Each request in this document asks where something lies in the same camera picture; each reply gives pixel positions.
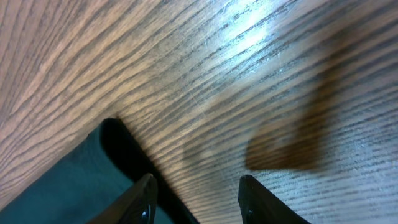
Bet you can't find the black polo shirt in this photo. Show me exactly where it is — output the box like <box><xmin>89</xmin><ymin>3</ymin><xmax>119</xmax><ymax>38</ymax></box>
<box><xmin>1</xmin><ymin>118</ymin><xmax>197</xmax><ymax>224</ymax></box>

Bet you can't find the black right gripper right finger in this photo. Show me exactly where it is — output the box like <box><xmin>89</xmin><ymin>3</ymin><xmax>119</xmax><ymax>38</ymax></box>
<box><xmin>238</xmin><ymin>175</ymin><xmax>310</xmax><ymax>224</ymax></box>

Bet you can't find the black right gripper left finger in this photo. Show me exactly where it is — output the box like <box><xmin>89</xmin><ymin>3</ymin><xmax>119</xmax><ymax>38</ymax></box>
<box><xmin>88</xmin><ymin>174</ymin><xmax>158</xmax><ymax>224</ymax></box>

